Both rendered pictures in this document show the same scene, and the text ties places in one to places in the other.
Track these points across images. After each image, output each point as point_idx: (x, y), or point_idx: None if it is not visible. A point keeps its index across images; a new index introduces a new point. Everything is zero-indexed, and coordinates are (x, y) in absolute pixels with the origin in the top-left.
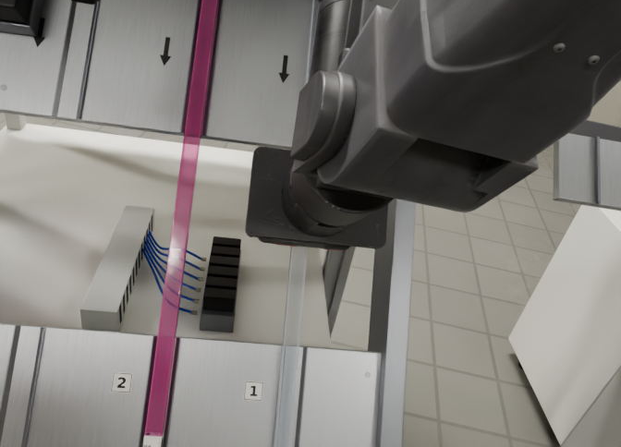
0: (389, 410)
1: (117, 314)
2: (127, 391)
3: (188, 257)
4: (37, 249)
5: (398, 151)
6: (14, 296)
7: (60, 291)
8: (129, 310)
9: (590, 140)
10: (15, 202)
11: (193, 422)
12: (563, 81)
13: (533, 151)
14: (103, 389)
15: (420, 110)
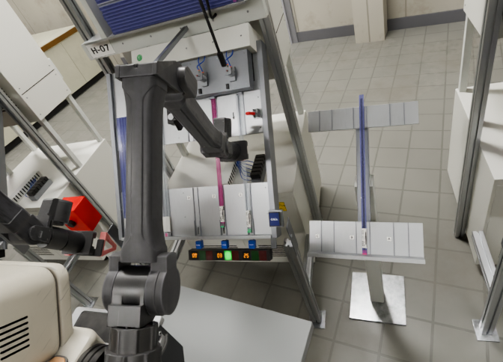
0: (269, 194)
1: (227, 184)
2: (215, 197)
3: (251, 162)
4: (208, 169)
5: (206, 154)
6: (203, 183)
7: (215, 180)
8: (233, 182)
9: (317, 112)
10: (201, 155)
11: (229, 203)
12: (209, 147)
13: (219, 151)
14: (210, 197)
15: (203, 151)
